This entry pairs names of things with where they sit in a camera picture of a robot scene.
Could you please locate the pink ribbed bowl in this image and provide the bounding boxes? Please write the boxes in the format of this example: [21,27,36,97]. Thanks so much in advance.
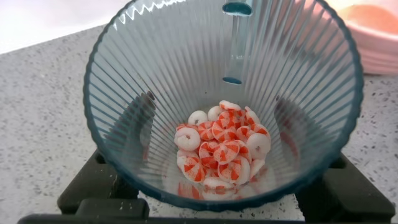
[323,0,398,75]

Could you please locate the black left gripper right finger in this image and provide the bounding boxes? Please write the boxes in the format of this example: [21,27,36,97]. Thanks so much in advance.
[295,152,396,222]

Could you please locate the red white ring candies pile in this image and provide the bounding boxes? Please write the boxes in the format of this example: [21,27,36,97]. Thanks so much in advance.
[174,100,272,202]

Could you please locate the transparent teal ribbed cup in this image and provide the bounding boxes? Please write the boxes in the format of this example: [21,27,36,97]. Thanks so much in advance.
[82,0,364,212]

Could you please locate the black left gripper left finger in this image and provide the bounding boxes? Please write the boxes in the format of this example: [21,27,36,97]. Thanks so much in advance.
[57,149,150,218]

